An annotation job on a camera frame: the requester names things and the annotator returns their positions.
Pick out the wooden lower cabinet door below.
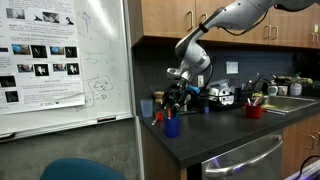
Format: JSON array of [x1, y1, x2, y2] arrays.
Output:
[[281, 115, 315, 180]]

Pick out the white soap bottle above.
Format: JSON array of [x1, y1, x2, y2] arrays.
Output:
[[268, 79, 280, 97]]

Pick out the wall outlet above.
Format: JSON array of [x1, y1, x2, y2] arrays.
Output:
[[197, 74, 205, 89]]

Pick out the black cable loop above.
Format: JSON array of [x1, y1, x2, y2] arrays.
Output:
[[297, 154, 320, 178]]

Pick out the red measuring scoop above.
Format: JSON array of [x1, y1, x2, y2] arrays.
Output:
[[150, 111, 165, 127]]

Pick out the small dark blue cup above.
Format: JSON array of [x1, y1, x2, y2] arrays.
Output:
[[199, 93, 211, 115]]

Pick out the white wall note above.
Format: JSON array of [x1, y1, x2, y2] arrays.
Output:
[[225, 60, 240, 75]]

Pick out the stainless steel sink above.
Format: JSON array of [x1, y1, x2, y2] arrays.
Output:
[[262, 94, 318, 113]]

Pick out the black whiteboard marker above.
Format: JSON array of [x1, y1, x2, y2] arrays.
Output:
[[0, 132, 16, 141]]

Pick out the yellow green elongated object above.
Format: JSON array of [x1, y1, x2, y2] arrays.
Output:
[[275, 75, 315, 85]]

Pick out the dark red whiteboard eraser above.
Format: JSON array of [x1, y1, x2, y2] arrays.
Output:
[[96, 114, 117, 123]]

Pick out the white round disc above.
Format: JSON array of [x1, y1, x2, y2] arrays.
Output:
[[207, 85, 236, 106]]

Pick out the round grey soap dispenser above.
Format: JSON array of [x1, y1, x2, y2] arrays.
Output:
[[288, 73, 304, 98]]

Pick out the white marker red cap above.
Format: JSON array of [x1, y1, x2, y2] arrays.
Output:
[[265, 108, 287, 117], [252, 96, 262, 108]]

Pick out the blue plastic cup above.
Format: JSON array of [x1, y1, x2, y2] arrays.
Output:
[[163, 116, 182, 139]]

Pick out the wooden upper cabinet door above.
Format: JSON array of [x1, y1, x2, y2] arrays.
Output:
[[270, 6, 315, 48], [195, 0, 235, 43], [140, 0, 197, 41]]

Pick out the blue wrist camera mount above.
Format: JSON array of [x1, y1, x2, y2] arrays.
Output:
[[186, 85, 201, 95]]

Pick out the stainless steel dishwasher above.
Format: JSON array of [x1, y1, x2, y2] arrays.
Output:
[[199, 129, 285, 180]]

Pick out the blue chair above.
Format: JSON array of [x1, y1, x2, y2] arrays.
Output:
[[39, 157, 127, 180]]

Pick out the wide wooden cabinet door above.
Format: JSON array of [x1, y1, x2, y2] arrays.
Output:
[[232, 9, 273, 45]]

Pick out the silver cabinet door handle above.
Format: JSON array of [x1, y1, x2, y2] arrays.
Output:
[[306, 133, 316, 151], [185, 10, 195, 33], [307, 32, 316, 45], [264, 24, 272, 41], [271, 25, 280, 41], [198, 12, 208, 26]]

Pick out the red plastic cup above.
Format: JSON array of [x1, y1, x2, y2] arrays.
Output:
[[244, 103, 264, 120]]

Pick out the small white cup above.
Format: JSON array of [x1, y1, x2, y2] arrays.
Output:
[[277, 85, 289, 97]]

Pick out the whiteboard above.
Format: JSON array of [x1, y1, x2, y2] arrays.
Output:
[[0, 0, 137, 142]]

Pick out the pale blue plastic container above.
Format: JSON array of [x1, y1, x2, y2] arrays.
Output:
[[209, 78, 232, 90]]

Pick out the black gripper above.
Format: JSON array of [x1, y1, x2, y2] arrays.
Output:
[[160, 78, 193, 112]]

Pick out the silver sink faucet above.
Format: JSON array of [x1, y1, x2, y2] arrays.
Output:
[[251, 73, 268, 94]]

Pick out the silver dishwasher handle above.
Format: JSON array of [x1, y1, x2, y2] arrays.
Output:
[[203, 134, 284, 178]]

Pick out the yellow green scrub pad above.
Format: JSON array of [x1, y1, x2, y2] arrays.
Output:
[[262, 103, 278, 111]]

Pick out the translucent pale blue cup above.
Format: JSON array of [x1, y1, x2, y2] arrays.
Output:
[[139, 98, 155, 119]]

